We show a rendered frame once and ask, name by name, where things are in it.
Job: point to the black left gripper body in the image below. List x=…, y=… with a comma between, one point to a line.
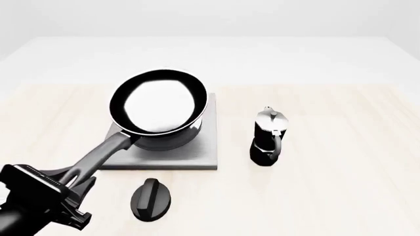
x=36, y=183

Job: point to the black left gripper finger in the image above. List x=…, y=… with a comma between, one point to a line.
x=82, y=190
x=56, y=174

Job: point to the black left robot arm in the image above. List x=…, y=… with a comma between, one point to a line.
x=19, y=218

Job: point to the round black stove knob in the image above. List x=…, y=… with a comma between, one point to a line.
x=151, y=200

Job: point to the flat square stove plate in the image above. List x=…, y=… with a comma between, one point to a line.
x=197, y=157

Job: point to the black silver moka pot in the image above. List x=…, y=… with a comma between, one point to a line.
x=265, y=137

